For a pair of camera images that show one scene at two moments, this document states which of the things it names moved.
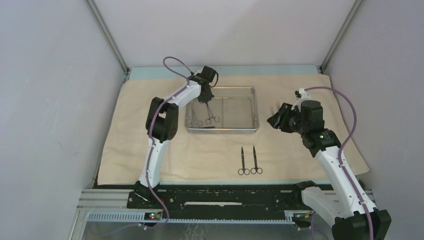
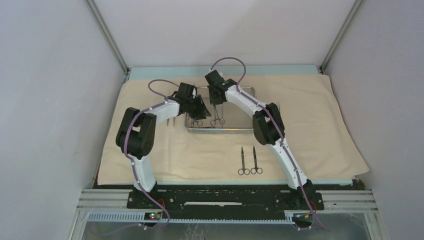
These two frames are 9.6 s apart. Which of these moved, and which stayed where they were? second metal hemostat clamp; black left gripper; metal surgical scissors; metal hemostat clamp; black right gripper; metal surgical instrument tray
Moved: black right gripper; black left gripper; metal hemostat clamp
Stayed: metal surgical instrument tray; metal surgical scissors; second metal hemostat clamp
